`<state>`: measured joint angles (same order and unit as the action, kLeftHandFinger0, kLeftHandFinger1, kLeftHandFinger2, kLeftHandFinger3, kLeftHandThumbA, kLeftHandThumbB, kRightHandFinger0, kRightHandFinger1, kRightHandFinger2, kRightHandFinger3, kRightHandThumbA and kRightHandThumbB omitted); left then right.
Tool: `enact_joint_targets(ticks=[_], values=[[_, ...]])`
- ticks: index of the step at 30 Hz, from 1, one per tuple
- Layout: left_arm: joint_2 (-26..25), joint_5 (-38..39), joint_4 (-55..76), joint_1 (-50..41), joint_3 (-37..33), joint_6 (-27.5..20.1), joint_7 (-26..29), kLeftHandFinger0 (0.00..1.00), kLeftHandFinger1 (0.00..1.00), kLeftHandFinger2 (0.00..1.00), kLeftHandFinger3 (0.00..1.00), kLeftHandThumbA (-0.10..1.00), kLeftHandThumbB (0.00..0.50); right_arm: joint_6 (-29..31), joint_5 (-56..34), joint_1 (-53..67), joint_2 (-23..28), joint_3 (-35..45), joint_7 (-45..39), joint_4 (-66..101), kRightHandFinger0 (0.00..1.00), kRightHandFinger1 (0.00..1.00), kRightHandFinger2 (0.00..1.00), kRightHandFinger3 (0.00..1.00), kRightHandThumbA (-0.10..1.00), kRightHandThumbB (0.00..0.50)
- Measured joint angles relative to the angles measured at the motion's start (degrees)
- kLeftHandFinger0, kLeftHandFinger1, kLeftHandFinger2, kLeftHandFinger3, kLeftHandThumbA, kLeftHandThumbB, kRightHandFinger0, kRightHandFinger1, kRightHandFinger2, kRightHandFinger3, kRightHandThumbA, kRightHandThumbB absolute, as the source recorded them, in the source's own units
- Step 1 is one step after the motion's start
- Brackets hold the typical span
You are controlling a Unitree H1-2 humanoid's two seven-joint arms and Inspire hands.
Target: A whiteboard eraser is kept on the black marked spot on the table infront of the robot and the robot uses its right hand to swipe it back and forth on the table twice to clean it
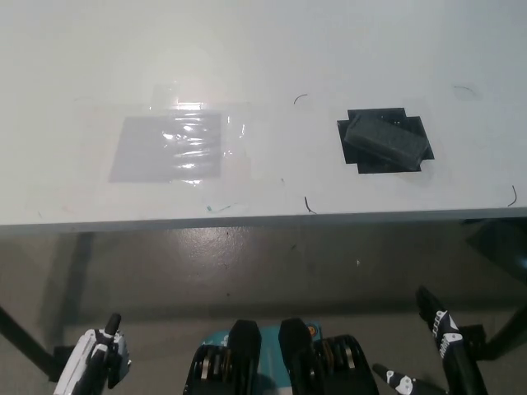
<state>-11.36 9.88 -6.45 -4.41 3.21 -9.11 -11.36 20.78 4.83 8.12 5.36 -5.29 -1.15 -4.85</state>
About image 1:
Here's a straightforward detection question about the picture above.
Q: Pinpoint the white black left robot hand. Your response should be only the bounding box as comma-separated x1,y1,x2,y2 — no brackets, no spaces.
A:
53,313,133,395

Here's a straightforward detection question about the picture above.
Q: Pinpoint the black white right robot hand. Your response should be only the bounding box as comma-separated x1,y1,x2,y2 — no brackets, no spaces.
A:
372,286,486,395

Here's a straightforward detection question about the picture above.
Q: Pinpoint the dark grey whiteboard eraser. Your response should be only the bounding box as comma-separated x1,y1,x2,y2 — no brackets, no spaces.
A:
344,114,429,172

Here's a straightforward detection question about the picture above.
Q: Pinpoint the black slanted table leg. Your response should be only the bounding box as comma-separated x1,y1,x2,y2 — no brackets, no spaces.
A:
485,283,527,360
0,304,57,378

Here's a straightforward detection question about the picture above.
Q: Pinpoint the black tape patch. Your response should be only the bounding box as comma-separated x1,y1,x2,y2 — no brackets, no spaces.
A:
336,107,436,175

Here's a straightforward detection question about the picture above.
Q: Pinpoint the clear plastic film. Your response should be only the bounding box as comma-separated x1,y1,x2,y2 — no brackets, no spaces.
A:
72,83,254,207

